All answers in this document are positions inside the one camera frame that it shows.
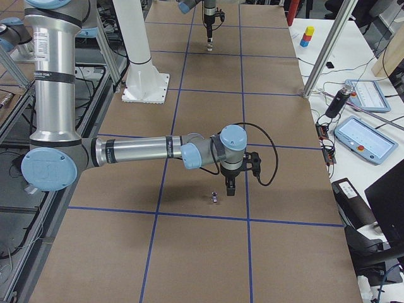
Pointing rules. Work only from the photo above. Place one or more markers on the orange circuit board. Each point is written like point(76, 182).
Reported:
point(327, 145)

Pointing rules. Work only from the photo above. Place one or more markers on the aluminium frame post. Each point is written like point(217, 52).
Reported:
point(336, 30)

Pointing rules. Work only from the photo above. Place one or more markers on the near teach pendant tablet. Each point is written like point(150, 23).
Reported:
point(364, 140)

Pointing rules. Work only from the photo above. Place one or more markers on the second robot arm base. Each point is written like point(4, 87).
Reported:
point(16, 40)

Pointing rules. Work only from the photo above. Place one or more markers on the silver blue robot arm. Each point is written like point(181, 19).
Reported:
point(210, 12)
point(58, 154)

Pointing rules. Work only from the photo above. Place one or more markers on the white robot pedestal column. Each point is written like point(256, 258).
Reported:
point(144, 83)

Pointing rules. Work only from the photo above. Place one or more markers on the black monitor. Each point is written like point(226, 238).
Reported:
point(385, 197)

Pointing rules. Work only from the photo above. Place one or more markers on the teach pendant tablet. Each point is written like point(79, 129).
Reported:
point(364, 140)
point(367, 95)

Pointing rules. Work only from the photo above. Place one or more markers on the black box with label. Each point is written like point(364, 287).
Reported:
point(352, 204)

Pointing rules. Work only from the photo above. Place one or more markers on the wooden board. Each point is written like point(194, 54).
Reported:
point(391, 57)

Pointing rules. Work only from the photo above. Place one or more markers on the black cylindrical bottle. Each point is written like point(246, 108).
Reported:
point(338, 101)

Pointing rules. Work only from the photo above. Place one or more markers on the yellow red blue block stack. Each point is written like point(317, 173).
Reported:
point(307, 36)

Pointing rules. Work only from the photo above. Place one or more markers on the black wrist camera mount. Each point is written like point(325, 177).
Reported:
point(252, 162)

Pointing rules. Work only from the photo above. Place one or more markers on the far teach pendant tablet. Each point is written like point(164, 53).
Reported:
point(367, 95)

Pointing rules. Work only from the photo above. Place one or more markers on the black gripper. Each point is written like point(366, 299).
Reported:
point(230, 173)
point(208, 21)

